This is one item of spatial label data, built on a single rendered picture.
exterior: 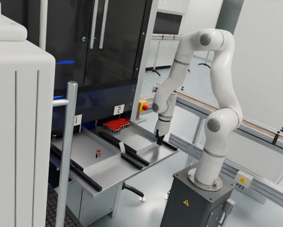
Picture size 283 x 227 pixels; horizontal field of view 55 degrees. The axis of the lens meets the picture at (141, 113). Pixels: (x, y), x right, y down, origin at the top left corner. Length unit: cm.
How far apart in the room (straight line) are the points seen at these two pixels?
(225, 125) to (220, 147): 14
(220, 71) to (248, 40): 155
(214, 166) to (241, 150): 161
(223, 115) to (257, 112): 161
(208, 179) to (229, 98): 43
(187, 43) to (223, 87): 29
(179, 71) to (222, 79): 25
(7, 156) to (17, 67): 21
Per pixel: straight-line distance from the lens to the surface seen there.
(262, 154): 298
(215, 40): 128
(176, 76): 146
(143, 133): 180
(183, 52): 143
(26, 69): 60
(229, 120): 131
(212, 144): 139
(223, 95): 135
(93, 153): 150
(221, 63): 134
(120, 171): 140
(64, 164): 78
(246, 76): 287
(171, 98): 151
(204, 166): 145
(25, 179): 73
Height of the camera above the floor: 170
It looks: 23 degrees down
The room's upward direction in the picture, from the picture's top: 12 degrees clockwise
